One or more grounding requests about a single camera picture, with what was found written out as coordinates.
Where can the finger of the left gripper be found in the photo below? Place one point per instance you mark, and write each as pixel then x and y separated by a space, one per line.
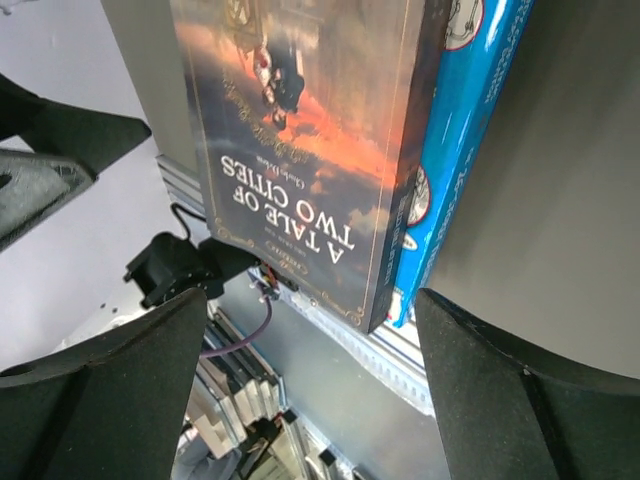
pixel 33 187
pixel 93 138

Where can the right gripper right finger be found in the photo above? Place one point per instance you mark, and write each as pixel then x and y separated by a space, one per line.
pixel 509 409

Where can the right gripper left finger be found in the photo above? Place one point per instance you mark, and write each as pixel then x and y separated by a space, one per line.
pixel 110 407

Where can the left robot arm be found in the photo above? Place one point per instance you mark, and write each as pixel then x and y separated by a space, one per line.
pixel 170 265

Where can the light blue book under stack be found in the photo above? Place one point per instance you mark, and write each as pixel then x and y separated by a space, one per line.
pixel 480 42

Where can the Tale of Two Cities book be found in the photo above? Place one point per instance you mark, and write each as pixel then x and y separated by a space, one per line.
pixel 309 120

